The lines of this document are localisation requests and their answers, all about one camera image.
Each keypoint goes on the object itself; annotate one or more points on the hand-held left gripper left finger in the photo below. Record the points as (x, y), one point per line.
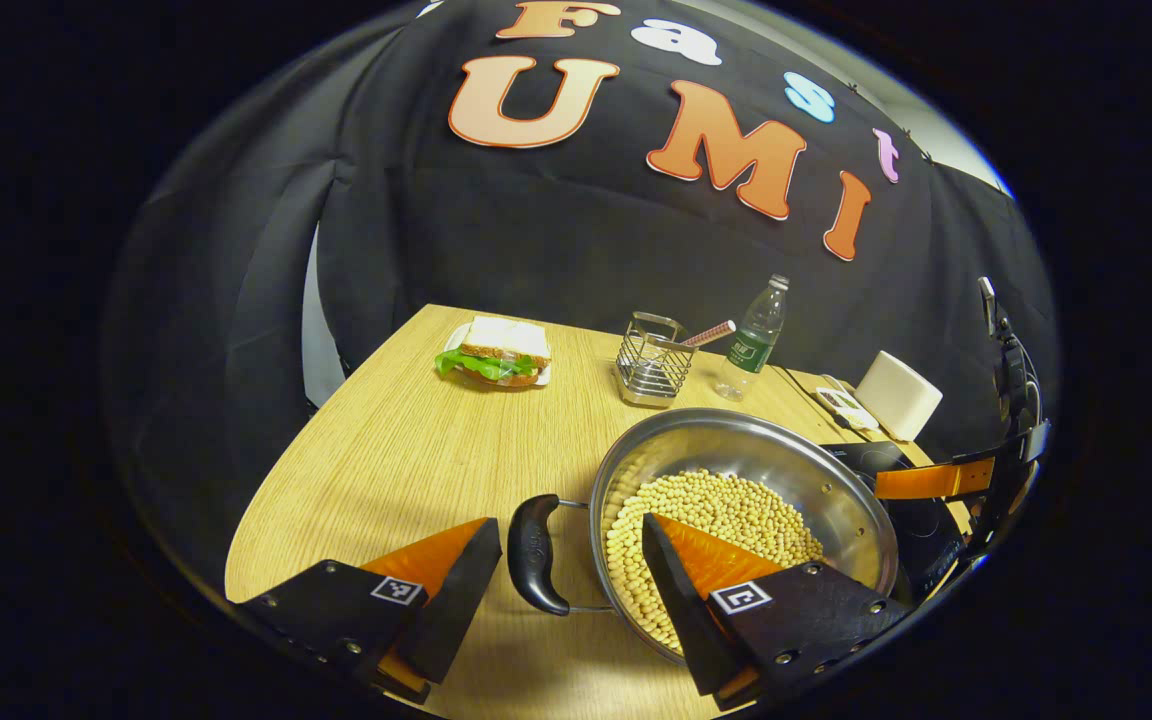
(461, 600)

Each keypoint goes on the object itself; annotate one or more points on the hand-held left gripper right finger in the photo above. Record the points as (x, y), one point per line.
(681, 620)

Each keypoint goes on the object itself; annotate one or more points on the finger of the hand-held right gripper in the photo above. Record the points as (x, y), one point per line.
(936, 480)

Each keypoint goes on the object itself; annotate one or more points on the white toaster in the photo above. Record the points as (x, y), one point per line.
(898, 395)

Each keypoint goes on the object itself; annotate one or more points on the white divided bean dish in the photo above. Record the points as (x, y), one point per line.
(846, 405)

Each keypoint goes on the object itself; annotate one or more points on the heap of soybeans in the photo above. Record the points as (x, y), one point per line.
(726, 505)

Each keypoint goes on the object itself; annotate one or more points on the clear plastic water bottle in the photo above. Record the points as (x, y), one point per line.
(751, 350)

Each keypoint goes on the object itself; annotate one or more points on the lettuce sandwich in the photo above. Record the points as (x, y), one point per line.
(506, 340)

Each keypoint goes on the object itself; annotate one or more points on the pink striped stick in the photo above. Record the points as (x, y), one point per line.
(711, 333)

